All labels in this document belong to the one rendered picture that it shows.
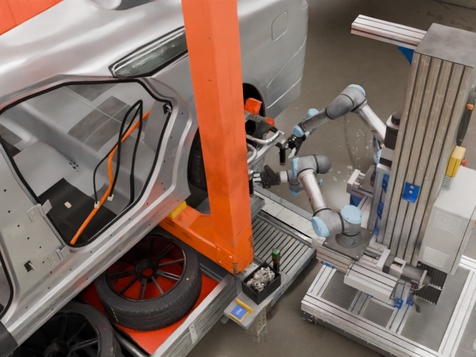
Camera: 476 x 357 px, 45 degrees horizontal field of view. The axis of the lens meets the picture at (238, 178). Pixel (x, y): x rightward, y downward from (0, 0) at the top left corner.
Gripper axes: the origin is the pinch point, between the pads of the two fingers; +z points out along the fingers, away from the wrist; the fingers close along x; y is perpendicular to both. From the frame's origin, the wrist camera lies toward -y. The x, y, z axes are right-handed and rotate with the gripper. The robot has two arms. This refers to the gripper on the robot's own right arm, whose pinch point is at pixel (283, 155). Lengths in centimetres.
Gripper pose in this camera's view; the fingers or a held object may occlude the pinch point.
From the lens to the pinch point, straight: 375.1
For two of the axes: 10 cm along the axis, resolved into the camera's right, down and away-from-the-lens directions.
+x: 7.8, 4.8, -3.9
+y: 0.2, -6.5, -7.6
